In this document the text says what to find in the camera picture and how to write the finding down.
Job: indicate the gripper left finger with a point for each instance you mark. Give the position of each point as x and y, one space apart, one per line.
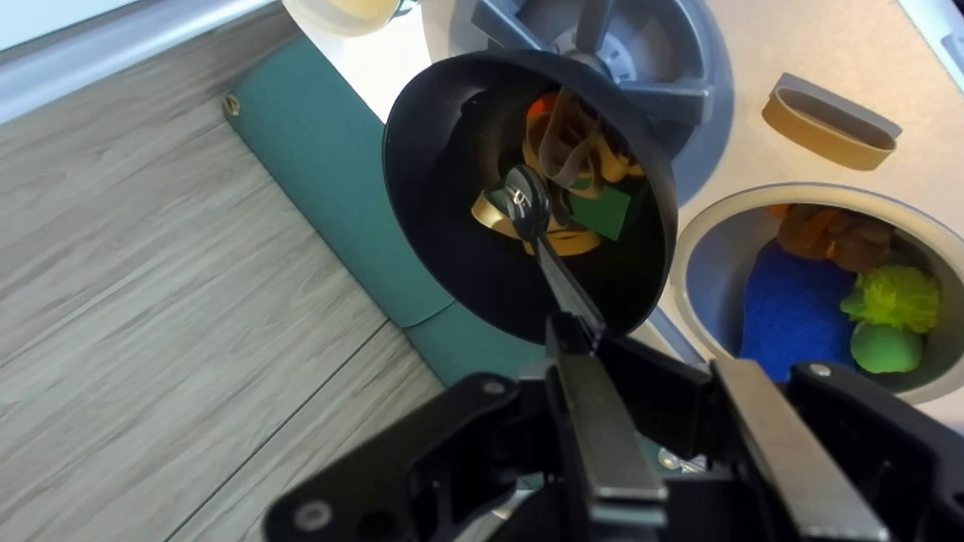
605 441

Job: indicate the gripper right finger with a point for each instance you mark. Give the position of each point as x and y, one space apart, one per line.
793 463

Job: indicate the black spoon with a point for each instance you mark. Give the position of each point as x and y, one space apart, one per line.
567 286

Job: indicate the black bowl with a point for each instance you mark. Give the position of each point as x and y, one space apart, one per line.
441 200

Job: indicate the blue sponge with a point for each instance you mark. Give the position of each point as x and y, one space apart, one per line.
793 321

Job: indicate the green toy ball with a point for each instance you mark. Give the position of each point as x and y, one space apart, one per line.
887 350

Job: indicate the grey sink basin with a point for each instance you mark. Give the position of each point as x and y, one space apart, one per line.
712 290

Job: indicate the lime green scrubber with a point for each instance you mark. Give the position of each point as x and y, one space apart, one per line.
894 296

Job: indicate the green toy food piece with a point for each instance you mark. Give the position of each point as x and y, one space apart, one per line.
599 212

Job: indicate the brown toy food piece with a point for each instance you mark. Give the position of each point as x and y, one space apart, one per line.
832 237

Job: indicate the orange toy food piece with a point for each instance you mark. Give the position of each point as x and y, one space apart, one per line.
576 138

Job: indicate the green sofa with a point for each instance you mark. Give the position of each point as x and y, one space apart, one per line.
322 183

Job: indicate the grey stove burner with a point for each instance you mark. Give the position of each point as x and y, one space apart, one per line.
642 40

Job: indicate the white toy kitchen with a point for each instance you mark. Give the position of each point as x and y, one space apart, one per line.
743 40

